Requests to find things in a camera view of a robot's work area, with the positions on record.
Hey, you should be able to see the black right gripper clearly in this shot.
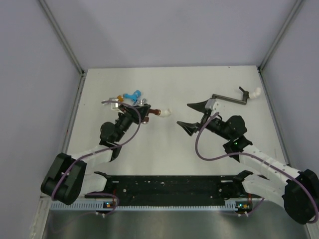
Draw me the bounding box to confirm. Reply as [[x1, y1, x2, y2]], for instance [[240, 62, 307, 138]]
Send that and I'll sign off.
[[178, 99, 232, 141]]

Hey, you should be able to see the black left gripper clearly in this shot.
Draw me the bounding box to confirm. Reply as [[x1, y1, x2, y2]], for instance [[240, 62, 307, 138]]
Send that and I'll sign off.
[[114, 104, 151, 142]]

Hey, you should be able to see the white elbow pipe fitting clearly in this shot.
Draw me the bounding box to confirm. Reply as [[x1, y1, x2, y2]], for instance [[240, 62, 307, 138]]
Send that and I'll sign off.
[[158, 109, 172, 118]]

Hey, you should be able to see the brown water faucet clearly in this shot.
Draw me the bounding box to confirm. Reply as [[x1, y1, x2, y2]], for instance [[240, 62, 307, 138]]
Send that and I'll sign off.
[[142, 109, 161, 124]]

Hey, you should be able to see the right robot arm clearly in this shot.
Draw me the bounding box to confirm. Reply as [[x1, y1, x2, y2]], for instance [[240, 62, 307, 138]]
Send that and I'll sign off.
[[177, 99, 319, 225]]

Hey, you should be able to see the white elbow fitting on faucet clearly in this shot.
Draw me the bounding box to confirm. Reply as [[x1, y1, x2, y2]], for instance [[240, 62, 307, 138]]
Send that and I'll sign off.
[[249, 87, 261, 99]]

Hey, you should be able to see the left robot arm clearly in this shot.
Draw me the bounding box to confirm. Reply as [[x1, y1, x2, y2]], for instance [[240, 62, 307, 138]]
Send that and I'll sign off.
[[40, 103, 151, 205]]

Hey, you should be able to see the chrome water faucet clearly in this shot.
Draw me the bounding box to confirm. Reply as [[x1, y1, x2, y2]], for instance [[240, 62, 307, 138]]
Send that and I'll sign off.
[[135, 98, 147, 106]]

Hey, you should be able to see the blue water faucet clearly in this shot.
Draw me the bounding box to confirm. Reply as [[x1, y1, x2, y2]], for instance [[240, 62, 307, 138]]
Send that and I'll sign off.
[[123, 90, 142, 103]]

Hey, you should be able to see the yellow water faucet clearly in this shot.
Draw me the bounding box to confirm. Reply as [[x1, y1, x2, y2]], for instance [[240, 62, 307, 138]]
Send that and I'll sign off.
[[117, 95, 124, 102]]

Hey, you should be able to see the grey long-spout faucet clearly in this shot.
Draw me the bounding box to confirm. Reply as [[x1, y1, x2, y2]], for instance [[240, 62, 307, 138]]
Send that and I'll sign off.
[[212, 87, 250, 105]]

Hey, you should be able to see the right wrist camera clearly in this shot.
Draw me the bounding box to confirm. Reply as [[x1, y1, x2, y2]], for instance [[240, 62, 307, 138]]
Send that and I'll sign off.
[[204, 99, 220, 111]]

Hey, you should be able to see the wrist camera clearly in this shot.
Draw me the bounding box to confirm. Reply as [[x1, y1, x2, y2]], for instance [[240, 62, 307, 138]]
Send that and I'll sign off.
[[204, 99, 220, 111], [101, 98, 122, 112]]

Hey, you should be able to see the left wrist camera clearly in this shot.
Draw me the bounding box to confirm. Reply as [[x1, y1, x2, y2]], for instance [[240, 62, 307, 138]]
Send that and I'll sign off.
[[101, 98, 122, 112]]

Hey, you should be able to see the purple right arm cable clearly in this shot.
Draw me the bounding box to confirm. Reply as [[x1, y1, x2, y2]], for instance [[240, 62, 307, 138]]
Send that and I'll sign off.
[[195, 113, 319, 222]]

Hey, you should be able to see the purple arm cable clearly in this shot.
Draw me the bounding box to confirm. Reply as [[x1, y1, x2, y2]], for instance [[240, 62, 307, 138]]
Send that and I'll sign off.
[[51, 99, 144, 202], [195, 113, 319, 222]]

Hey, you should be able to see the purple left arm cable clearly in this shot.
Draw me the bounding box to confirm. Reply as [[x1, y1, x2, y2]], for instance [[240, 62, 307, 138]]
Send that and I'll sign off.
[[51, 99, 144, 202]]

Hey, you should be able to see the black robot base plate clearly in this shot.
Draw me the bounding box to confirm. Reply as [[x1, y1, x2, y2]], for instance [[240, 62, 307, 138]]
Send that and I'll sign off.
[[99, 174, 252, 207]]

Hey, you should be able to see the grey slotted cable duct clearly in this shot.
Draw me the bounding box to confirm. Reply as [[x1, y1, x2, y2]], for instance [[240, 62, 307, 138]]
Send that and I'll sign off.
[[50, 200, 252, 213]]

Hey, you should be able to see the aluminium corner frame post left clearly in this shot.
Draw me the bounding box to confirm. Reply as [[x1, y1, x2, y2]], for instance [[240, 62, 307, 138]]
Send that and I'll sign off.
[[36, 0, 85, 76]]

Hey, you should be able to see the aluminium corner frame post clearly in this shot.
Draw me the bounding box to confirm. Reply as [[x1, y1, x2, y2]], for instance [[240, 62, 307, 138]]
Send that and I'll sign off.
[[36, 0, 85, 76], [258, 0, 306, 74]]

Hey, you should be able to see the aluminium corner frame post right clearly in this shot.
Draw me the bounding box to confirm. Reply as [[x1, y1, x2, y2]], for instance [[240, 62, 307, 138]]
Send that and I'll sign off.
[[258, 0, 306, 74]]

